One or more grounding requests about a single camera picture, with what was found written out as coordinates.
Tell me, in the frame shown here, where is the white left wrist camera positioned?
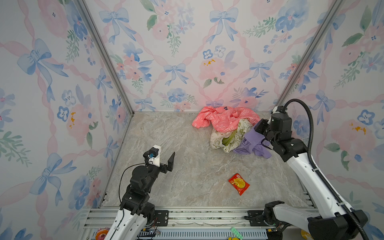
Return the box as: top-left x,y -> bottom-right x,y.
143,145 -> 162,168

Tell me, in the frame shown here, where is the red snack packet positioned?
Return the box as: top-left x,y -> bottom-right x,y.
228,174 -> 250,196

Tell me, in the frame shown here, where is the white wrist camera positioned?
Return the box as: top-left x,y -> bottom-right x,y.
143,145 -> 162,168
268,106 -> 287,124

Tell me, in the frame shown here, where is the aluminium corner post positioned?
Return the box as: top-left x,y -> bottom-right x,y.
275,0 -> 344,107
74,0 -> 134,117

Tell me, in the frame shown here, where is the pink printed cloth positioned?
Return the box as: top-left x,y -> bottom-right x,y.
192,106 -> 261,133

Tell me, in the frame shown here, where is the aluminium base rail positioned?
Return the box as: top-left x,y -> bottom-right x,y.
77,206 -> 322,240

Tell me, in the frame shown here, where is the green and white printed cloth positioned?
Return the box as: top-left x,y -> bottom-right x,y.
210,119 -> 253,153

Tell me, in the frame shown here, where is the purple cloth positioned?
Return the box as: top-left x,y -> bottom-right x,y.
233,126 -> 272,159

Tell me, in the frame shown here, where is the aluminium corner post right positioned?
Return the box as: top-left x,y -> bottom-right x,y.
275,0 -> 344,107

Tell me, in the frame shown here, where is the black corrugated cable hose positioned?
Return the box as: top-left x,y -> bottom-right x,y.
281,98 -> 370,240

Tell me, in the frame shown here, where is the orange tape roll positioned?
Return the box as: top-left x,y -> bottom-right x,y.
95,228 -> 110,240

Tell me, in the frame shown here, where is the green small object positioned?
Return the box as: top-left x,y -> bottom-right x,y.
229,227 -> 244,240

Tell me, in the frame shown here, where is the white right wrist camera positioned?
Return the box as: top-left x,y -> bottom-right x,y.
268,106 -> 287,124

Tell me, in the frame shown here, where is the aluminium corner post left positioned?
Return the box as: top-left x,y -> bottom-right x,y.
74,0 -> 134,117

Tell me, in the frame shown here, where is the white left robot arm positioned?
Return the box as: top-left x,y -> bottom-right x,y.
105,147 -> 176,240

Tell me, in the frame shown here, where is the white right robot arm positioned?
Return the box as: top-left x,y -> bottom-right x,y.
254,112 -> 368,240

